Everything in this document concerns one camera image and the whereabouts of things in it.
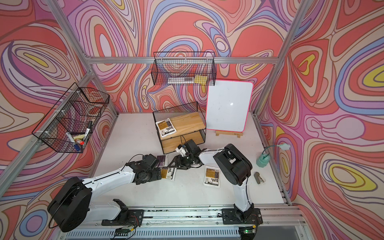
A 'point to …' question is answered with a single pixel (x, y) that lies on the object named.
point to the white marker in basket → (70, 137)
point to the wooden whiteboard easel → (234, 133)
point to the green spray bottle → (263, 158)
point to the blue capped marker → (77, 147)
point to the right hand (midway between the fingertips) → (174, 170)
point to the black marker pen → (90, 124)
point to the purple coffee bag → (163, 159)
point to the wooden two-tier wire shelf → (177, 125)
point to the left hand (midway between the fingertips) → (155, 177)
